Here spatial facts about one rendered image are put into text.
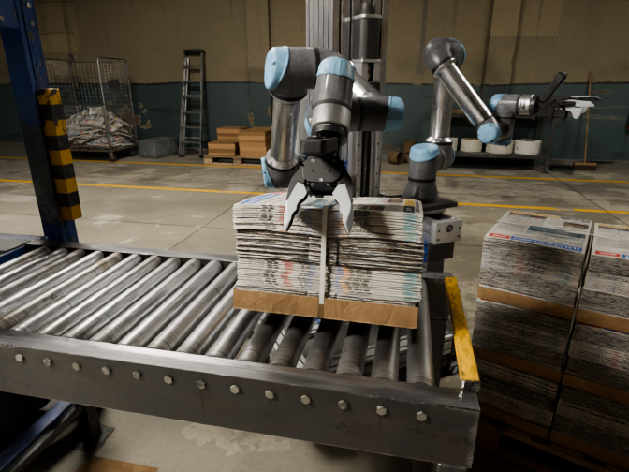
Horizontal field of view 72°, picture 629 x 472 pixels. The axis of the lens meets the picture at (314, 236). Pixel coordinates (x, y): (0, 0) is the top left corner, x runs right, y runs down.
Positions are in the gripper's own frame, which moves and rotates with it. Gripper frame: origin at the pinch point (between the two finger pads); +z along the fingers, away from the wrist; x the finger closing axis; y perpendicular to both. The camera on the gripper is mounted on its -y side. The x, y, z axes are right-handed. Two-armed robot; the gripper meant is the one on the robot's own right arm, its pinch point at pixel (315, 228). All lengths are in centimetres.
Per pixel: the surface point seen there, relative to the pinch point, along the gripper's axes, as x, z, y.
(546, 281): -58, -8, 72
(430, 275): -22, -3, 48
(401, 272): -15.0, 4.6, 10.4
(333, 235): -2.0, -0.9, 6.9
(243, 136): 259, -310, 532
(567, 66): -241, -454, 569
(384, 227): -11.5, -2.9, 6.3
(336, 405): -5.5, 29.3, 6.6
